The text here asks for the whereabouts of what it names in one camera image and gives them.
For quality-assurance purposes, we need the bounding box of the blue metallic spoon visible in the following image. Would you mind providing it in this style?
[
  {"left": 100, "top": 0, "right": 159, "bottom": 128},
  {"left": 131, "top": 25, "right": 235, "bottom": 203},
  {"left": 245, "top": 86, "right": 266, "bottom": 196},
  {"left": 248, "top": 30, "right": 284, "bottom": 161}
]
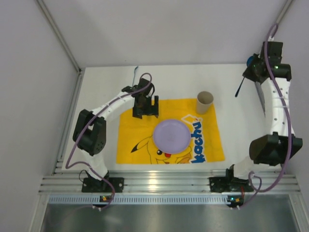
[{"left": 235, "top": 55, "right": 254, "bottom": 98}]

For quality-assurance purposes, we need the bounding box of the yellow pikachu cloth placemat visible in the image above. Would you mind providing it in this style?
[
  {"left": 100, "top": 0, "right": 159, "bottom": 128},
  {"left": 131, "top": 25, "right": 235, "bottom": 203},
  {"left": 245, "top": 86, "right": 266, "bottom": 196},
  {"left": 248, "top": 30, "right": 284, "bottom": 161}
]
[{"left": 116, "top": 99, "right": 225, "bottom": 164}]

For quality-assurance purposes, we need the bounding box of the purple plastic plate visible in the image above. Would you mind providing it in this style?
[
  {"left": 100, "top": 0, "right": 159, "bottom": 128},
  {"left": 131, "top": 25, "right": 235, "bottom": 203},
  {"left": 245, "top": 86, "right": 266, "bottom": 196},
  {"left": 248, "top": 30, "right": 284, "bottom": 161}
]
[{"left": 153, "top": 119, "right": 191, "bottom": 154}]

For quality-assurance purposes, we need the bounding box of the beige paper cup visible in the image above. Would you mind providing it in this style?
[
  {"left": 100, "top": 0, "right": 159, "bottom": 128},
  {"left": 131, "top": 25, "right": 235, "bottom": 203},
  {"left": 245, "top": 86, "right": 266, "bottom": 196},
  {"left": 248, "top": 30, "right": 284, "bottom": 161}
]
[{"left": 196, "top": 91, "right": 214, "bottom": 115}]

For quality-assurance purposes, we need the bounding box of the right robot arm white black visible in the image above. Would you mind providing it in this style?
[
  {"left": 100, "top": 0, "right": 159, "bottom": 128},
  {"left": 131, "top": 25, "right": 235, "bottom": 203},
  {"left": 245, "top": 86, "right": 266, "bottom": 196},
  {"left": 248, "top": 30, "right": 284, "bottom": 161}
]
[{"left": 229, "top": 42, "right": 303, "bottom": 179}]

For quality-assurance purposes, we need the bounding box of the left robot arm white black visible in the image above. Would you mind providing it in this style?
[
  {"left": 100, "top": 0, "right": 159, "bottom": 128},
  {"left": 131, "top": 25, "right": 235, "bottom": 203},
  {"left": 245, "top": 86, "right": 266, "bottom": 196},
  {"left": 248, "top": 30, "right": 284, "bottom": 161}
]
[{"left": 65, "top": 77, "right": 159, "bottom": 181}]

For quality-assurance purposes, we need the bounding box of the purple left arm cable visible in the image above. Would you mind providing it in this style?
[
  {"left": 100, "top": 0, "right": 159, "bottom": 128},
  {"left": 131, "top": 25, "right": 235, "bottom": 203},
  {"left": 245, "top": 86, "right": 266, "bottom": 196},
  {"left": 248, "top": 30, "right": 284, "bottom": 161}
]
[{"left": 65, "top": 73, "right": 153, "bottom": 211}]

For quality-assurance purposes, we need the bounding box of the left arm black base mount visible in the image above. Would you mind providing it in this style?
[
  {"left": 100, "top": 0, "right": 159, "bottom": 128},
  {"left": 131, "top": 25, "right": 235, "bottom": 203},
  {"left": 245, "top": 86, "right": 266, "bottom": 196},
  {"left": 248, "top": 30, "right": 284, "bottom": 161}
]
[{"left": 82, "top": 177, "right": 125, "bottom": 193}]

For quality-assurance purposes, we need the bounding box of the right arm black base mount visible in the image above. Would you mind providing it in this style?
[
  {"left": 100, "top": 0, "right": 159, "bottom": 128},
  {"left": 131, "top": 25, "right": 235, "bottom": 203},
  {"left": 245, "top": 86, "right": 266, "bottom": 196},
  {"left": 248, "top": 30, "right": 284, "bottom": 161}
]
[{"left": 209, "top": 176, "right": 253, "bottom": 193}]

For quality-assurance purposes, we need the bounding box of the aluminium rail frame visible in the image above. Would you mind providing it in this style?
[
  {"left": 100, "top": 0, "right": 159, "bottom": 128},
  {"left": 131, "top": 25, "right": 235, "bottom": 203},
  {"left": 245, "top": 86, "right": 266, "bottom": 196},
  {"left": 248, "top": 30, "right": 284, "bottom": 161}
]
[{"left": 38, "top": 169, "right": 300, "bottom": 194}]

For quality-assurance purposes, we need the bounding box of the perforated grey cable tray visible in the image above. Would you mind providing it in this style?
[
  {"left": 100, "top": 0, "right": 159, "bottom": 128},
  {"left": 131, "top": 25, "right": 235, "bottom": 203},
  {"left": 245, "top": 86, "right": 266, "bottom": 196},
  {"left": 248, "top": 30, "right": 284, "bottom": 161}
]
[{"left": 48, "top": 194, "right": 241, "bottom": 205}]

